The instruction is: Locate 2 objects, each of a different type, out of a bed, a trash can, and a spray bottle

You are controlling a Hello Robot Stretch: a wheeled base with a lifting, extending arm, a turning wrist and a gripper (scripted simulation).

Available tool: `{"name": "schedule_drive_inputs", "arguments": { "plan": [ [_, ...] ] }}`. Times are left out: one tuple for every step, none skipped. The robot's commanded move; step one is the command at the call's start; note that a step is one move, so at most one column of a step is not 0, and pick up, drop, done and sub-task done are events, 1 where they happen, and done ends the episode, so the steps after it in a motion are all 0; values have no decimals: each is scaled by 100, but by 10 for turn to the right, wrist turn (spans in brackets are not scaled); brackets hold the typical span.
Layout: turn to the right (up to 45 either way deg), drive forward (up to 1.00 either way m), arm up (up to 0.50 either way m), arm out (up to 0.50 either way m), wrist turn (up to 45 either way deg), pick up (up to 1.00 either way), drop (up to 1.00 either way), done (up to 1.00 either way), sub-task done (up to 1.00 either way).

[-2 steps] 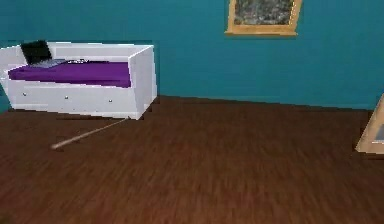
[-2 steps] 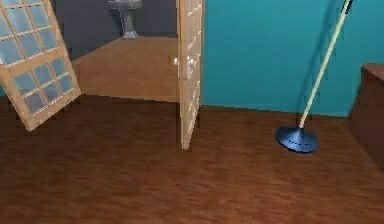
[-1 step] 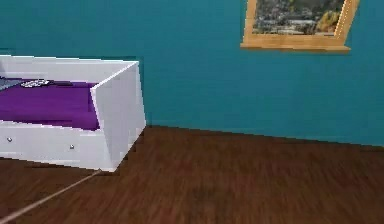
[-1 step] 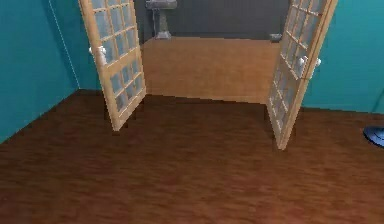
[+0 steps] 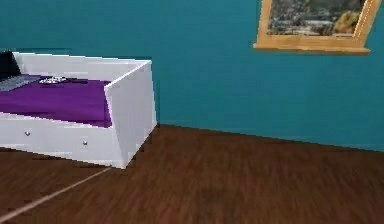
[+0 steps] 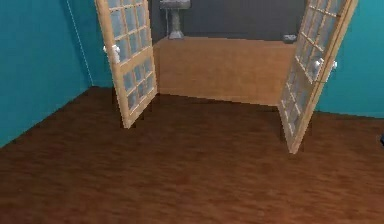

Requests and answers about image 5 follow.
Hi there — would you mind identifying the wooden framed window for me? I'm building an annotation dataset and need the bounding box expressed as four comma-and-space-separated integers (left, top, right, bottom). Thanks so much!
252, 0, 383, 56

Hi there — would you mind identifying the grey laptop with black screen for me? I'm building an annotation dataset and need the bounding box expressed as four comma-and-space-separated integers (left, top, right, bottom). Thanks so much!
0, 49, 42, 93

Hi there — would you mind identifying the white bed with purple mattress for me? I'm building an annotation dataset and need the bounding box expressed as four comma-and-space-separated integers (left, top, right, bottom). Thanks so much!
0, 50, 158, 170

